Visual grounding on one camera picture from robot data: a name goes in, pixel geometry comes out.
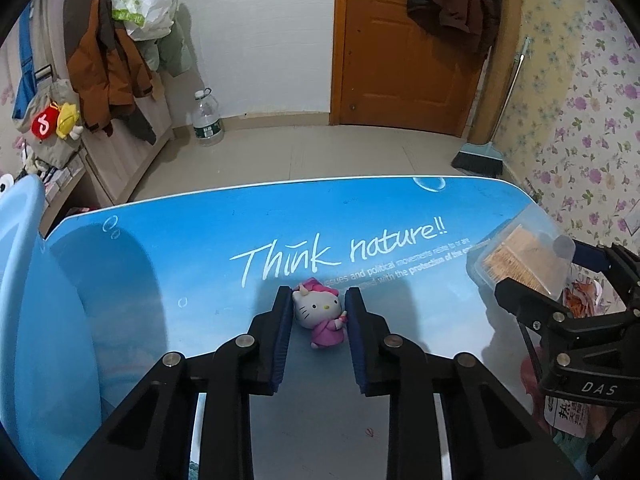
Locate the dark brown jacket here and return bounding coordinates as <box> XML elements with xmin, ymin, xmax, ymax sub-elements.
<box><xmin>406</xmin><ymin>0</ymin><xmax>502</xmax><ymax>56</ymax></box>

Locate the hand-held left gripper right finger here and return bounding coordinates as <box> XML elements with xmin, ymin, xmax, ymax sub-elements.
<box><xmin>345</xmin><ymin>286</ymin><xmax>583</xmax><ymax>480</ymax></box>

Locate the white pink cat figurine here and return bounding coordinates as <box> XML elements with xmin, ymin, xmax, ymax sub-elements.
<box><xmin>291</xmin><ymin>277</ymin><xmax>349</xmax><ymax>350</ymax></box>

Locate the pale green jacket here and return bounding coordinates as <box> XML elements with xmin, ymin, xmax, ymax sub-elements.
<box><xmin>137</xmin><ymin>20</ymin><xmax>193</xmax><ymax>77</ymax></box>

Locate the red plush toy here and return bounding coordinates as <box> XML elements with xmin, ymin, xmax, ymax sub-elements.
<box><xmin>31</xmin><ymin>102</ymin><xmax>61</xmax><ymax>138</ymax></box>

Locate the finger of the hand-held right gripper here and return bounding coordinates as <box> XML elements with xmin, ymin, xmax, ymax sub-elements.
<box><xmin>494</xmin><ymin>277</ymin><xmax>577</xmax><ymax>341</ymax></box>
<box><xmin>552</xmin><ymin>235</ymin><xmax>640</xmax><ymax>311</ymax></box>

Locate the blue grey shoulder bag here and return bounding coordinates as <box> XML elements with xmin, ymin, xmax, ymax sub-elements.
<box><xmin>12</xmin><ymin>10</ymin><xmax>83</xmax><ymax>171</ymax></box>

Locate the light blue plastic basin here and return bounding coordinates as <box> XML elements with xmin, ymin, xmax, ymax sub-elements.
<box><xmin>0</xmin><ymin>176</ymin><xmax>103</xmax><ymax>480</ymax></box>

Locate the clear toothpick box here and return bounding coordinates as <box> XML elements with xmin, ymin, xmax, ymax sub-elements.
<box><xmin>466</xmin><ymin>205</ymin><xmax>576</xmax><ymax>297</ymax></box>

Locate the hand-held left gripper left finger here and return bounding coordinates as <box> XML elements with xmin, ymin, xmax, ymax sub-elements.
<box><xmin>70</xmin><ymin>285</ymin><xmax>295</xmax><ymax>480</ymax></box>

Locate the beige rolled mat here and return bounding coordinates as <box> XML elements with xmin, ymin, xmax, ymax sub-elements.
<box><xmin>470</xmin><ymin>0</ymin><xmax>526</xmax><ymax>161</ymax></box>

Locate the scenic print desktop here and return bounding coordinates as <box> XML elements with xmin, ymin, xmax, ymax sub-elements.
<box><xmin>42</xmin><ymin>175</ymin><xmax>591</xmax><ymax>480</ymax></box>

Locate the white green plastic bag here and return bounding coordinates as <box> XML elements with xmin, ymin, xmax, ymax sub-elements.
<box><xmin>109</xmin><ymin>0</ymin><xmax>179</xmax><ymax>41</ymax></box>

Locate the yellow plush toy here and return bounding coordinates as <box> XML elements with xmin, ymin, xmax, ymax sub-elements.
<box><xmin>56</xmin><ymin>102</ymin><xmax>85</xmax><ymax>141</ymax></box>

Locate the large clear water bottle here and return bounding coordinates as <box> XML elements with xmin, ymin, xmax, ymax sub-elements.
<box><xmin>192</xmin><ymin>89</ymin><xmax>224</xmax><ymax>147</ymax></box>

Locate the teal broom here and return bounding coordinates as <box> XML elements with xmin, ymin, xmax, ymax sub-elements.
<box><xmin>451</xmin><ymin>37</ymin><xmax>528</xmax><ymax>178</ymax></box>

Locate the brown orange jacket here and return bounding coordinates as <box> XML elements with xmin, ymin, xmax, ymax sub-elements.
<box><xmin>65</xmin><ymin>0</ymin><xmax>157</xmax><ymax>145</ymax></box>

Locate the light wood wardrobe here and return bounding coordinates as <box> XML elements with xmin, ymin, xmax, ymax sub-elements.
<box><xmin>30</xmin><ymin>0</ymin><xmax>176</xmax><ymax>206</ymax></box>

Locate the brown wooden door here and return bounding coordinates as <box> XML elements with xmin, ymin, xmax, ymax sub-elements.
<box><xmin>330</xmin><ymin>0</ymin><xmax>493</xmax><ymax>137</ymax></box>

